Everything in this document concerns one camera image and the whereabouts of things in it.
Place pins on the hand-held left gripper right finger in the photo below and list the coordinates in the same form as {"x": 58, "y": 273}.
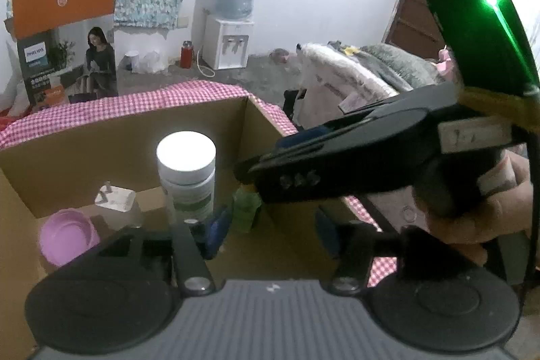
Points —
{"x": 328, "y": 235}

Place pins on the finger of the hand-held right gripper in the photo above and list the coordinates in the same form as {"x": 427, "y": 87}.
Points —
{"x": 291, "y": 174}
{"x": 303, "y": 136}

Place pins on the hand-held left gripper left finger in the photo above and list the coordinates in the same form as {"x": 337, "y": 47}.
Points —
{"x": 217, "y": 231}

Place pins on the green dropper bottle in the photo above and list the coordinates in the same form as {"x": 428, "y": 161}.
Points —
{"x": 247, "y": 212}

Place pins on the white plastic bottle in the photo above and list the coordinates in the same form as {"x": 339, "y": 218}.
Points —
{"x": 185, "y": 174}

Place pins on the white charger plug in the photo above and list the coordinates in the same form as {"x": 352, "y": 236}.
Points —
{"x": 116, "y": 208}

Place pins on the brown cardboard box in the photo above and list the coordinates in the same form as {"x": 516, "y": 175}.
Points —
{"x": 126, "y": 132}

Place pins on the pink plastic bowl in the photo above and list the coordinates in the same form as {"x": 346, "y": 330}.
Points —
{"x": 67, "y": 237}

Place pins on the person's right hand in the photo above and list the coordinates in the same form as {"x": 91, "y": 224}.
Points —
{"x": 506, "y": 212}

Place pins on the black object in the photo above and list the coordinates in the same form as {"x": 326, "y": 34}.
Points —
{"x": 293, "y": 105}

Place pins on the pink plush cloth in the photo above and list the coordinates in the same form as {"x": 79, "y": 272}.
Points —
{"x": 444, "y": 62}

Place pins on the beige mattress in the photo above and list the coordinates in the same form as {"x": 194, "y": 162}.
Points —
{"x": 337, "y": 77}

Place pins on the grey blanket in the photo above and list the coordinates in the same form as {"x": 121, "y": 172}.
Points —
{"x": 396, "y": 64}

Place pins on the white water dispenser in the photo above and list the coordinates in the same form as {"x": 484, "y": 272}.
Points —
{"x": 223, "y": 43}

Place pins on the red thermos bottle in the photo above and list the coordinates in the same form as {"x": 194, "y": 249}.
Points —
{"x": 187, "y": 55}

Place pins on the pink checkered tablecloth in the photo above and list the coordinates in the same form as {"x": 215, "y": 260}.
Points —
{"x": 126, "y": 100}

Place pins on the white plastic bag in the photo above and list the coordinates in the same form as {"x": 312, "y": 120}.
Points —
{"x": 152, "y": 62}

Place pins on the white trash bin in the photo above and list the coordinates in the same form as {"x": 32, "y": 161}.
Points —
{"x": 133, "y": 60}

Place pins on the orange printed carton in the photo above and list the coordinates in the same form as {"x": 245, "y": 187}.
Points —
{"x": 63, "y": 1}

